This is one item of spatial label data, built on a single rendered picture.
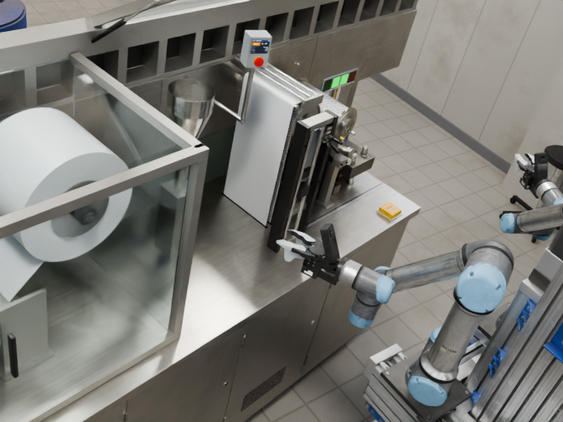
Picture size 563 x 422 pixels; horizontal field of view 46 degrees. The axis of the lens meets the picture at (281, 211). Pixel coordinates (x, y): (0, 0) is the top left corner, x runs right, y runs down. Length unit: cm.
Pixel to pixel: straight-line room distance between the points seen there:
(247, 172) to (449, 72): 322
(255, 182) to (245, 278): 39
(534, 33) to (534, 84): 34
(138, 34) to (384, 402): 146
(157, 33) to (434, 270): 110
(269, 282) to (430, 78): 358
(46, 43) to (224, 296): 96
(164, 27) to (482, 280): 121
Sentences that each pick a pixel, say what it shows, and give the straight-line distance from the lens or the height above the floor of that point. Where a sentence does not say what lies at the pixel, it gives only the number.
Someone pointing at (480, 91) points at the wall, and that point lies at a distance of 535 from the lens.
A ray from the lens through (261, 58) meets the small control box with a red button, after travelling 202.
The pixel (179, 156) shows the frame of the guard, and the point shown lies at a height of 160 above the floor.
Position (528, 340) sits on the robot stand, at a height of 112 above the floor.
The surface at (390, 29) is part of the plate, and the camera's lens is 326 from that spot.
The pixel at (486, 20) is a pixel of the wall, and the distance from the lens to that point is 527.
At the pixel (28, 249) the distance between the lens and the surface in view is 148.
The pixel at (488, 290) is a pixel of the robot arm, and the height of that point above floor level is 143.
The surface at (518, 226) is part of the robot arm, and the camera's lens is 260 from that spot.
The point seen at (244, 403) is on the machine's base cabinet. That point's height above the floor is 27.
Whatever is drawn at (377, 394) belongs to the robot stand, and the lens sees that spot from 245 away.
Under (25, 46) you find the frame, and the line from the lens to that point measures 193.
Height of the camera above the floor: 250
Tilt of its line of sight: 37 degrees down
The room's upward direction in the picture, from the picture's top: 14 degrees clockwise
